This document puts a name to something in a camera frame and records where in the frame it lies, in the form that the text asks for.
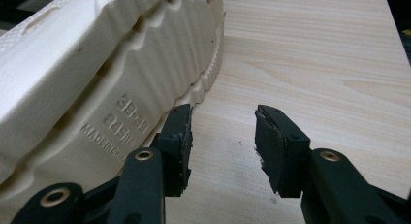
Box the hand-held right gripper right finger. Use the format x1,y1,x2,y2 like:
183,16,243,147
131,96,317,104
254,104,312,199

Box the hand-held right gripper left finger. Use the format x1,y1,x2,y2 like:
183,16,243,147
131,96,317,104
150,103,194,198

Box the cream foam slipper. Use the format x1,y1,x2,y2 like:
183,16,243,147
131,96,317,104
0,0,226,224

